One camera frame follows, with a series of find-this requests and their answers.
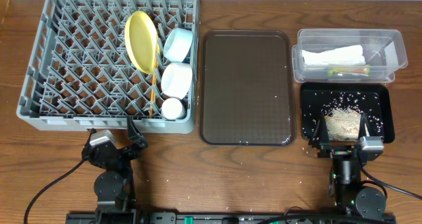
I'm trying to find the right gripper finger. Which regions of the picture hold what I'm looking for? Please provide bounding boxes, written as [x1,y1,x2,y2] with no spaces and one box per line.
[357,113,371,140]
[308,112,330,148]

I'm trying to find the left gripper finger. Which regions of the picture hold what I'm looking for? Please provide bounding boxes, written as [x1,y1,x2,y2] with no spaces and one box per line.
[82,128,97,152]
[127,116,148,149]

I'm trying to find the rice and peanut pile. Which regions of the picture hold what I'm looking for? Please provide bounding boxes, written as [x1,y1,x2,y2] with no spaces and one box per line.
[301,90,384,142]

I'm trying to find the white paper cup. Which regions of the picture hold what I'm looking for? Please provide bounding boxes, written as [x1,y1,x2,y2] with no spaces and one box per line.
[162,98,186,121]

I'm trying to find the green snack wrapper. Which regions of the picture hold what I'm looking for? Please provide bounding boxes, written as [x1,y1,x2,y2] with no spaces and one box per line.
[327,65,370,76]

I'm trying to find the white pink bowl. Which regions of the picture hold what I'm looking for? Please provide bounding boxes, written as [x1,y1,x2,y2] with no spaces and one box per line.
[161,63,193,99]

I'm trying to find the wooden chopstick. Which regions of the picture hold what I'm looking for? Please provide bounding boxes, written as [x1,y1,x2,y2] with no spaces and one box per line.
[150,38,160,103]
[149,72,156,119]

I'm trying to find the white paper napkin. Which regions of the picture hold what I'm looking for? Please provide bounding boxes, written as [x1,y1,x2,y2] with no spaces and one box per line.
[301,45,366,66]

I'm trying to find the yellow plate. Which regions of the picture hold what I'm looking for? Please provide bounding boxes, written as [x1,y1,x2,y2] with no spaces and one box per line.
[124,11,160,74]

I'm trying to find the light blue bowl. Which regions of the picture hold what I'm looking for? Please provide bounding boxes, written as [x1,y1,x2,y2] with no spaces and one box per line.
[164,28,193,63]

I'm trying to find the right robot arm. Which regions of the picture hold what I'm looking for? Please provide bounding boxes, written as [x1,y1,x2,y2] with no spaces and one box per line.
[309,113,387,221]

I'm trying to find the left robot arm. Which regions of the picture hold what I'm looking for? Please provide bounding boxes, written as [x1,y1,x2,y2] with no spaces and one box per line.
[82,116,148,223]

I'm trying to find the black plastic tray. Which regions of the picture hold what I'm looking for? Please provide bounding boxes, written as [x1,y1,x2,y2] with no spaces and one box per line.
[300,82,395,143]

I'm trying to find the grey dish rack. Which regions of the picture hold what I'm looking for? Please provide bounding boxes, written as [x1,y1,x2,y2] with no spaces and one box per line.
[16,0,200,134]

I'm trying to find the clear plastic bin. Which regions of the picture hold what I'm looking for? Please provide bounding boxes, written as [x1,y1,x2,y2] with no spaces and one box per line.
[291,28,408,83]

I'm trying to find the dark brown serving tray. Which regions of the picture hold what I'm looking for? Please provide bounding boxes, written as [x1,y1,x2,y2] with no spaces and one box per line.
[199,30,296,146]

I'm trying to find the right black cable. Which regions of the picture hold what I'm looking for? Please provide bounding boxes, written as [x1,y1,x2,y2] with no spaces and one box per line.
[357,157,422,201]

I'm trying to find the black cable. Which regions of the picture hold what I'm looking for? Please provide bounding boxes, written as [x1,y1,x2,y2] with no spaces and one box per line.
[23,157,88,224]
[357,157,422,201]

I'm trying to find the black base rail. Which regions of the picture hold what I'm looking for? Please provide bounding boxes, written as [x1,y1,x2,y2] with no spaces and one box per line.
[65,212,396,224]

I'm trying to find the left black cable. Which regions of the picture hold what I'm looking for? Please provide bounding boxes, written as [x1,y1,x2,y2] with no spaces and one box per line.
[23,157,88,224]

